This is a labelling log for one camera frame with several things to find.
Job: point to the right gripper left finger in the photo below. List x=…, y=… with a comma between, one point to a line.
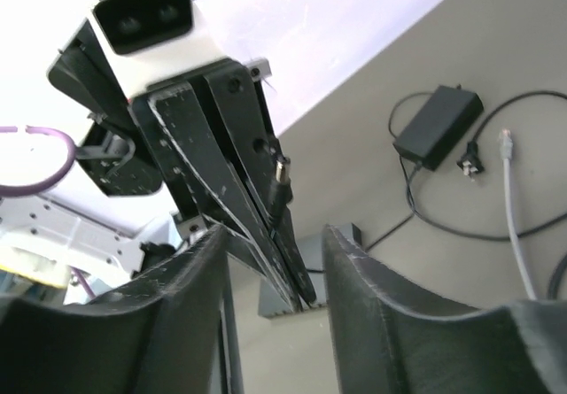
x=171, y=330

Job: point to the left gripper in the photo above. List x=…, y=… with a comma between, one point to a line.
x=163, y=136

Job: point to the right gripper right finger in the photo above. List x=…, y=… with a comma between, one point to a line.
x=391, y=335

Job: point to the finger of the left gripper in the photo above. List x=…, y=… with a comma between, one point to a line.
x=242, y=126

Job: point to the black network switch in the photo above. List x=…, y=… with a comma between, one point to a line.
x=270, y=304

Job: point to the black power adapter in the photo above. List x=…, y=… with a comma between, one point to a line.
x=438, y=126

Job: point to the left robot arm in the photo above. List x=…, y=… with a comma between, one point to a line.
x=47, y=239

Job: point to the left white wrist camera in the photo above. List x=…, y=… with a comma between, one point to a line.
x=147, y=41

